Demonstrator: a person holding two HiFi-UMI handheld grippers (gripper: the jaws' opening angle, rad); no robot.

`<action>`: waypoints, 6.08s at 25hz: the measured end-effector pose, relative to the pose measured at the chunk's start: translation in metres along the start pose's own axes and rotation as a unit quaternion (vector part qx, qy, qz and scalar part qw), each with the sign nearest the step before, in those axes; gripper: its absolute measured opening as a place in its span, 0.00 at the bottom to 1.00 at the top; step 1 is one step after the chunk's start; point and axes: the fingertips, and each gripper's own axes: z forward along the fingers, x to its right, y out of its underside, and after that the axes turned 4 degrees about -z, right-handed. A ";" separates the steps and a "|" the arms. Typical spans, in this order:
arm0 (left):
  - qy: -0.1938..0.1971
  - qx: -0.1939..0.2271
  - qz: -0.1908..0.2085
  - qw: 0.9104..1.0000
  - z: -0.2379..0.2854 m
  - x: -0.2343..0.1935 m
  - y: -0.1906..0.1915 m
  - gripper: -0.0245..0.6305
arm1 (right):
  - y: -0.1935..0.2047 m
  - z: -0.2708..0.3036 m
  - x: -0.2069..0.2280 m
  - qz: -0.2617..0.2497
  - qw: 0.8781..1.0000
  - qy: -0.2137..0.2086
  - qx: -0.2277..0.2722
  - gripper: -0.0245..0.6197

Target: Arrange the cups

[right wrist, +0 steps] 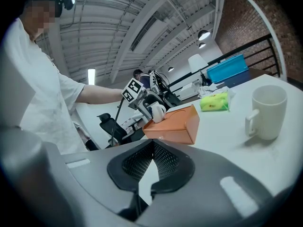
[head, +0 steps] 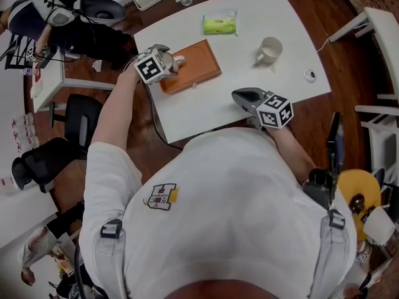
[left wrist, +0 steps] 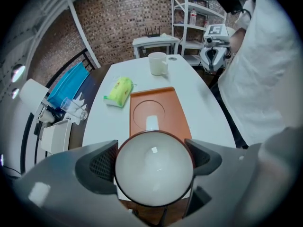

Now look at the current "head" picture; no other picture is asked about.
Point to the person's right forearm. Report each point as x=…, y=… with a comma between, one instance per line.
x=291, y=149

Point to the grey chair seat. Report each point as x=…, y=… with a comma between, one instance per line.
x=101, y=9

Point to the small white side table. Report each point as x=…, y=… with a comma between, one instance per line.
x=50, y=83

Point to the green wet wipes packet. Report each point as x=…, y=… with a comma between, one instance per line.
x=220, y=24

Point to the person's white t-shirt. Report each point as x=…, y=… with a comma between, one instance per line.
x=218, y=216

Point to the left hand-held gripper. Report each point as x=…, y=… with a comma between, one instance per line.
x=151, y=68

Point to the black mesh office chair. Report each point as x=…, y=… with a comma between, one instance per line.
x=43, y=164

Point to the person's left forearm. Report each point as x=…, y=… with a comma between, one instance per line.
x=113, y=107

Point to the yellow round stool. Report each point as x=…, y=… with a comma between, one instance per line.
x=361, y=185

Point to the wooden tray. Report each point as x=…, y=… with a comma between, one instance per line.
x=199, y=62

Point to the white bench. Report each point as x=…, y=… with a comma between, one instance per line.
x=378, y=30

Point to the group of water bottles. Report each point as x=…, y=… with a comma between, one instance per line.
x=25, y=132

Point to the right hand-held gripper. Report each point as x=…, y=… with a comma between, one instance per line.
x=272, y=111

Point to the black harness device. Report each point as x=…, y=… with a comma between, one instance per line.
x=319, y=187

